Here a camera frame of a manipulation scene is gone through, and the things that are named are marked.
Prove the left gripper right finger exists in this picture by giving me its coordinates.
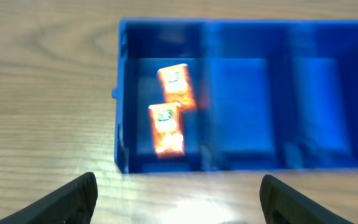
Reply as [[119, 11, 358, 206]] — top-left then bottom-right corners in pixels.
[[259, 174, 357, 224]]

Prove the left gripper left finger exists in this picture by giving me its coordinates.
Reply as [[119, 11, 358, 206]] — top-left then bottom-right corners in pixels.
[[0, 172, 99, 224]]

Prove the orange candy box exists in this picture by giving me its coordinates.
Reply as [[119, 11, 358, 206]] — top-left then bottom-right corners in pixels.
[[147, 101, 186, 159], [156, 63, 198, 111]]

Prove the blue tray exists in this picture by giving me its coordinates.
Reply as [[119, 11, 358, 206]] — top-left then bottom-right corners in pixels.
[[112, 17, 358, 174]]

